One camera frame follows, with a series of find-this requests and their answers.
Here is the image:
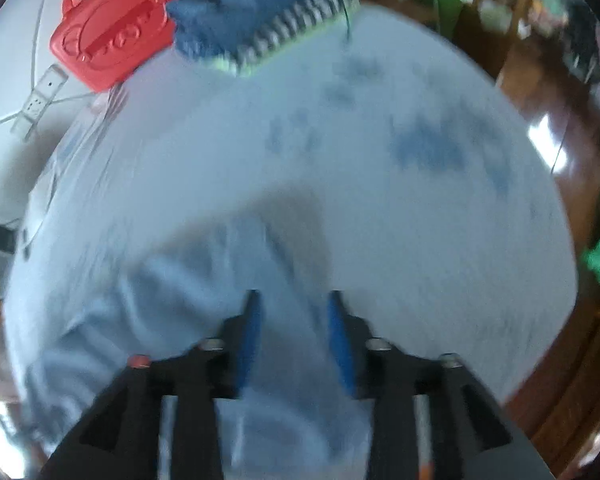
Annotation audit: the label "folded lime green garment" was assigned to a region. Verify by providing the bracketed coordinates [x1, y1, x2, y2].
[204, 4, 361, 77]

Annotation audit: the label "light blue corduroy pants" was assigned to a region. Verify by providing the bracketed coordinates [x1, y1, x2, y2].
[24, 212, 370, 479]

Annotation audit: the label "red zippered storage case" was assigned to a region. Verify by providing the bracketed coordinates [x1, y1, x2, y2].
[50, 0, 174, 92]

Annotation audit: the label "white striped bed sheet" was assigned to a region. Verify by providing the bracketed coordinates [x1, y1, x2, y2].
[2, 6, 580, 480]

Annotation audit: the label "folded checkered garment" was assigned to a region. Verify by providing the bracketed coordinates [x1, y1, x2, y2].
[231, 0, 360, 55]

